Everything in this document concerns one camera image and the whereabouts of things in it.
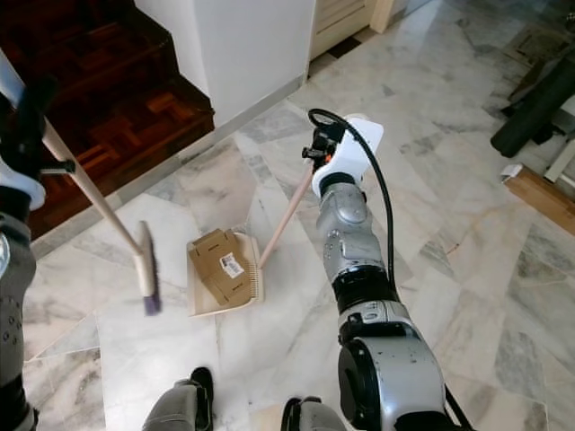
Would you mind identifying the grey left robot foot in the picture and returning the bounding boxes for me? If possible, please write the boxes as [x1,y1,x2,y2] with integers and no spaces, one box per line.
[142,366,217,431]

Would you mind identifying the wooden broom with white grip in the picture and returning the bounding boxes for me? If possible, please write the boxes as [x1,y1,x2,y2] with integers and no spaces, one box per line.
[0,52,164,315]

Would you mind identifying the white metal rack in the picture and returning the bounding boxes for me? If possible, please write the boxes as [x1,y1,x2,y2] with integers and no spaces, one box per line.
[544,135,575,185]

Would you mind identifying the beige louvered door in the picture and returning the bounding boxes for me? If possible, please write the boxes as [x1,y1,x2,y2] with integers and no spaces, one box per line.
[310,0,401,62]

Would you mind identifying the brown wooden plank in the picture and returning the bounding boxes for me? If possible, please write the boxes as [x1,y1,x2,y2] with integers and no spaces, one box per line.
[501,164,575,236]

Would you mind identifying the beige long-handled dustpan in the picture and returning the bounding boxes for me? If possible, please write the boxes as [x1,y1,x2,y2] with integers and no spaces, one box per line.
[187,166,320,317]

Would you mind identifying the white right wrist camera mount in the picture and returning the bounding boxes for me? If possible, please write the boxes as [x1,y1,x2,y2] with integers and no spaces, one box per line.
[312,115,385,198]

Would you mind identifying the grey robot foot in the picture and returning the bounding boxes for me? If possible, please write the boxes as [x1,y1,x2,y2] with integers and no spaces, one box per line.
[142,366,217,431]
[279,397,360,431]

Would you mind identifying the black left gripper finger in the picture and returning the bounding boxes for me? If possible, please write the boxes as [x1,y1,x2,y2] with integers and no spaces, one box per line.
[13,76,59,122]

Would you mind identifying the dark wooden stairs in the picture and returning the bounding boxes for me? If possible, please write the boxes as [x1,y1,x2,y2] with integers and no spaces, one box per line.
[0,0,217,236]

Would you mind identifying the grey right robot foot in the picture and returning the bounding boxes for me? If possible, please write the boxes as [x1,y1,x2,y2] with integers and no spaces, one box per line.
[279,397,360,431]

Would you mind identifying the black cylindrical bag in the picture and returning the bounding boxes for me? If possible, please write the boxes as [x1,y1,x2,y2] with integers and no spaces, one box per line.
[491,49,575,159]

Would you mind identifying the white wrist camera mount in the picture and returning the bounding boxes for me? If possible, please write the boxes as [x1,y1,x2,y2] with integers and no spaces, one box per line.
[0,162,48,212]
[312,115,385,198]

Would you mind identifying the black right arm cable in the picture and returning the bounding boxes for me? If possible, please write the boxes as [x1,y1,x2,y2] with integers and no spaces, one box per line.
[308,108,401,288]

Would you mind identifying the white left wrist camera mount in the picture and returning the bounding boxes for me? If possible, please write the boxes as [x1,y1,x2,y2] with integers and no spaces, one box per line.
[0,162,48,212]

